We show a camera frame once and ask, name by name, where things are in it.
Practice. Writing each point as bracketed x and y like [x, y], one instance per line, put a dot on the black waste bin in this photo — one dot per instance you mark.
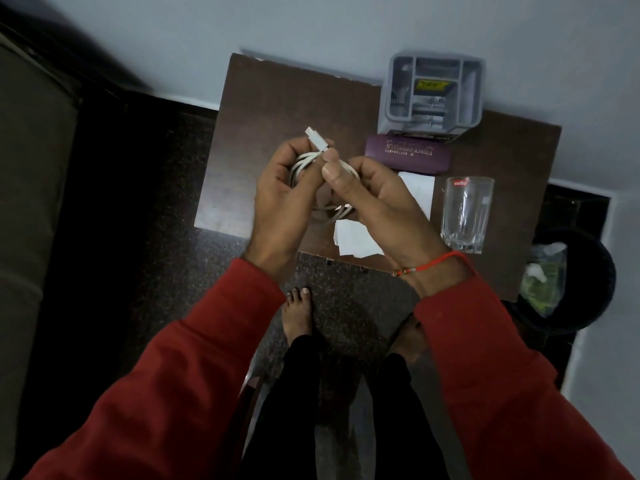
[592, 279]

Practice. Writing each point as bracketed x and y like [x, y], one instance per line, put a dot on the clear drinking glass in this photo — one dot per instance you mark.
[467, 214]

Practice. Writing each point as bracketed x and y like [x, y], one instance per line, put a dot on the white paper sheet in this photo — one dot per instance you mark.
[356, 240]
[419, 192]

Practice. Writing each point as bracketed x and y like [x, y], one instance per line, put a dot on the person's left leg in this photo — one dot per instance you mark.
[295, 409]

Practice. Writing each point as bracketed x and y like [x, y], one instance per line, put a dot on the grey plastic desk organizer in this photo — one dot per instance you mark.
[462, 94]

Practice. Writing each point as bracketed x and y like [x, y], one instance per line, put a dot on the person's foot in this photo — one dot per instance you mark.
[299, 314]
[407, 339]

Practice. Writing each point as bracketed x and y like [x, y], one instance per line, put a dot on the person's right forearm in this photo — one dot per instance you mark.
[505, 374]

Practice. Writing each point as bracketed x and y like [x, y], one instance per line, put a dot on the dark olive couch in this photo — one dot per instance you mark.
[30, 194]

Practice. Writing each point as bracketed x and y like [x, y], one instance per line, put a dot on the person's left forearm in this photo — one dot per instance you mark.
[190, 374]

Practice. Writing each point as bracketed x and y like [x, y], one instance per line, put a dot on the crumpled plastic bag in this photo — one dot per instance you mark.
[542, 277]

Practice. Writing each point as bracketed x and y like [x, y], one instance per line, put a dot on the purple spectacle case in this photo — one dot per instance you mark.
[410, 152]

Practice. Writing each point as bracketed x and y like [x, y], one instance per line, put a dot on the person's right hand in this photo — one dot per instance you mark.
[387, 214]

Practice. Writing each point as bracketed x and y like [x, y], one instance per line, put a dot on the person's left hand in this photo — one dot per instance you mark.
[277, 204]

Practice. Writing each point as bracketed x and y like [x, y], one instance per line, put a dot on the person's left thumb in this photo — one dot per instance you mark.
[314, 179]

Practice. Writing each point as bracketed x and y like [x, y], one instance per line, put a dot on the person's leg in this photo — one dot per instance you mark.
[295, 409]
[400, 419]

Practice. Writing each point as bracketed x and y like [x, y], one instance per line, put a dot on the person's right thumb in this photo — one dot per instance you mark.
[339, 180]

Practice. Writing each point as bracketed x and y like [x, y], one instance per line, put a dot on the yellow packet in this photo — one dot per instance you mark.
[432, 84]

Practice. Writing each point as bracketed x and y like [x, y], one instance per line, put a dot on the person's right leg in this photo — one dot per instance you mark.
[400, 419]

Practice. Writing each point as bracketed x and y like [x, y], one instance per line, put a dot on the person's left foot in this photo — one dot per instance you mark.
[299, 314]

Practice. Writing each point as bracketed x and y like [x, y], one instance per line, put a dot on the person's right foot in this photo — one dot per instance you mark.
[407, 339]

